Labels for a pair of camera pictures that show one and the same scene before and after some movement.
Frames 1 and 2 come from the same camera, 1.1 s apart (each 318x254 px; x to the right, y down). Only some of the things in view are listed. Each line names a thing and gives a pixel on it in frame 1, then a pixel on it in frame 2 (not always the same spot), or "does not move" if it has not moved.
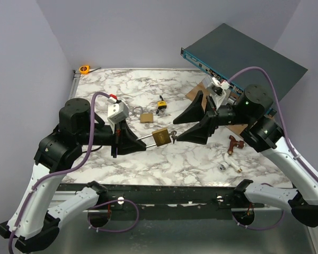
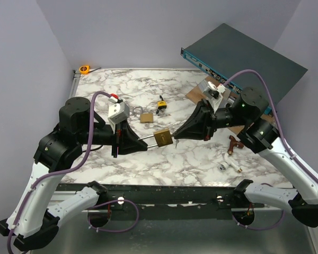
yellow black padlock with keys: (161, 105) does not move
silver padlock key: (173, 137) -> (177, 141)
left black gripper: (125, 140) does not move
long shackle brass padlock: (161, 137) does not move
